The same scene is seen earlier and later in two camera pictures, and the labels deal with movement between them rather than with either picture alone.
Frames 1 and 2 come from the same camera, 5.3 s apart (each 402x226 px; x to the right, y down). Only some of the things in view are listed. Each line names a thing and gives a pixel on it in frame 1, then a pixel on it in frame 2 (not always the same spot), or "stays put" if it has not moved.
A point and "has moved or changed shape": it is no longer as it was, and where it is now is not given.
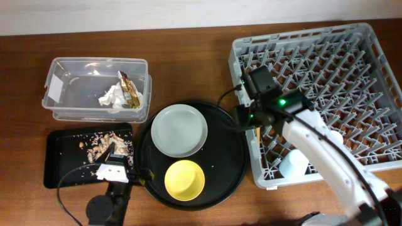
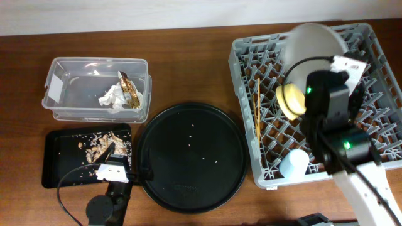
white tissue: (115, 98) stays put
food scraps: (102, 142) stays put
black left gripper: (146, 166) stays put
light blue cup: (293, 165) stays put
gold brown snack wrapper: (129, 92) stays put
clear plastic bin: (73, 85) stays put
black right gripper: (243, 120) → (354, 103)
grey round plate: (179, 130) → (310, 48)
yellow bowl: (184, 180) has moved or changed shape
